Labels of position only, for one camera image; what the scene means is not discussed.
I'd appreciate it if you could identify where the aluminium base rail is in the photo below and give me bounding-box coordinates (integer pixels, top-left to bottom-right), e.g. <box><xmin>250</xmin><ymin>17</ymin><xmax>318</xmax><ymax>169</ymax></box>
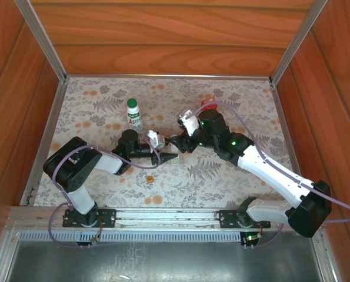
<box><xmin>5</xmin><ymin>206</ymin><xmax>322</xmax><ymax>230</ymax></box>

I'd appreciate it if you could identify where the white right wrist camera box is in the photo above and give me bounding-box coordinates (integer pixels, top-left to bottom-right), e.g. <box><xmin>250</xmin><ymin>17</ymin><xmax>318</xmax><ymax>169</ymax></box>
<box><xmin>176</xmin><ymin>109</ymin><xmax>199</xmax><ymax>137</ymax></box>

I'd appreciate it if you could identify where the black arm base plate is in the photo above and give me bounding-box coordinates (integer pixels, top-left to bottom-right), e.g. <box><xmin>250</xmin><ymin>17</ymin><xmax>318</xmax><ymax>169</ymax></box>
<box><xmin>62</xmin><ymin>208</ymin><xmax>116</xmax><ymax>229</ymax></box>
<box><xmin>218</xmin><ymin>209</ymin><xmax>272</xmax><ymax>229</ymax></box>

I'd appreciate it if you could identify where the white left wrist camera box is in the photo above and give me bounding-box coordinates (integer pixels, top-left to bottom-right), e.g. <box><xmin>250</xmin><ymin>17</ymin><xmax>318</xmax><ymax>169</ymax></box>
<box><xmin>145</xmin><ymin>129</ymin><xmax>166</xmax><ymax>150</ymax></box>

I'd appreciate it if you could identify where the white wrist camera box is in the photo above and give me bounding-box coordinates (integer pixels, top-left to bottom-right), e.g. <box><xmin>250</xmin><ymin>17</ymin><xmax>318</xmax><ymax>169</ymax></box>
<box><xmin>176</xmin><ymin>109</ymin><xmax>199</xmax><ymax>137</ymax></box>
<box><xmin>145</xmin><ymin>129</ymin><xmax>166</xmax><ymax>150</ymax></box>

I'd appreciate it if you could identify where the galvanised metal sheet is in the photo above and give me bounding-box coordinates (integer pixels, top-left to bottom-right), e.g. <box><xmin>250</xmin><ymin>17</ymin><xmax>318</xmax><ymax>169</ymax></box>
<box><xmin>6</xmin><ymin>240</ymin><xmax>325</xmax><ymax>282</ymax></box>

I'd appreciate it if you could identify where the floral table cloth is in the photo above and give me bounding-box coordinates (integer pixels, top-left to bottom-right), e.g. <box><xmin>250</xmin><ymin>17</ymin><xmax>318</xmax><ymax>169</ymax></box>
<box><xmin>33</xmin><ymin>76</ymin><xmax>306</xmax><ymax>209</ymax></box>

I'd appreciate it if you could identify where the aluminium side rail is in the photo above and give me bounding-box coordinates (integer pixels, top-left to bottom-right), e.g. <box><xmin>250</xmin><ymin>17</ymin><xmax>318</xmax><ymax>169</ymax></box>
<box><xmin>20</xmin><ymin>80</ymin><xmax>66</xmax><ymax>206</ymax></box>
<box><xmin>270</xmin><ymin>83</ymin><xmax>308</xmax><ymax>206</ymax></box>

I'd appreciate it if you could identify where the purple cable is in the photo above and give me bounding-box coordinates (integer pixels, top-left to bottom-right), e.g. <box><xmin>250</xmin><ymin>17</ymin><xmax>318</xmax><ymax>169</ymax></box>
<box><xmin>186</xmin><ymin>101</ymin><xmax>350</xmax><ymax>250</ymax></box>
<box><xmin>48</xmin><ymin>133</ymin><xmax>161</xmax><ymax>250</ymax></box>

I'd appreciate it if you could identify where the grey slotted cable duct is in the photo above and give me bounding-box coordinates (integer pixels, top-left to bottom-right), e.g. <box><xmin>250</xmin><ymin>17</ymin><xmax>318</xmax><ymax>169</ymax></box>
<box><xmin>17</xmin><ymin>230</ymin><xmax>314</xmax><ymax>243</ymax></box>

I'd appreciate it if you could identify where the aluminium corner post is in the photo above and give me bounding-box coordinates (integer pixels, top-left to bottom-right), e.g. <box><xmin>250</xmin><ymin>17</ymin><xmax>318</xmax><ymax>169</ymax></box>
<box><xmin>270</xmin><ymin>0</ymin><xmax>328</xmax><ymax>85</ymax></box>
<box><xmin>14</xmin><ymin>0</ymin><xmax>68</xmax><ymax>83</ymax></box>

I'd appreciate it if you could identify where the red label plastic bottle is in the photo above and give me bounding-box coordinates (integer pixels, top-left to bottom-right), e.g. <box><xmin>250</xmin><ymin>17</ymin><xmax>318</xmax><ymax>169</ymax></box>
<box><xmin>200</xmin><ymin>93</ymin><xmax>218</xmax><ymax>111</ymax></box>

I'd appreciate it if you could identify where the aluminium back rail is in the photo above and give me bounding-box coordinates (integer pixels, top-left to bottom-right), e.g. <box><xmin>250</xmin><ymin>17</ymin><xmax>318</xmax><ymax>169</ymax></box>
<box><xmin>65</xmin><ymin>73</ymin><xmax>272</xmax><ymax>80</ymax></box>

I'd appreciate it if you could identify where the white bottle green label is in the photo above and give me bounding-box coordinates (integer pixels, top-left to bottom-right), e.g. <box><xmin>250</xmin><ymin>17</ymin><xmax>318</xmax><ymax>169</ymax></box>
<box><xmin>125</xmin><ymin>98</ymin><xmax>144</xmax><ymax>132</ymax></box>

